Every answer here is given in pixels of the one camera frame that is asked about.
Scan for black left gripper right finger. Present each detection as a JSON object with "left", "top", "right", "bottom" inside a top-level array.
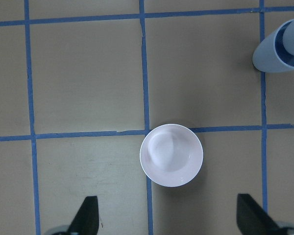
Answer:
[{"left": 236, "top": 193, "right": 284, "bottom": 235}]

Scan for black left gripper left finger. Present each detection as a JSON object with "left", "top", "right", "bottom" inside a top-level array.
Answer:
[{"left": 66, "top": 196, "right": 99, "bottom": 235}]

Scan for pink bowl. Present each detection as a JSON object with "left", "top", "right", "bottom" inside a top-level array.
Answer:
[{"left": 140, "top": 124, "right": 203, "bottom": 188}]

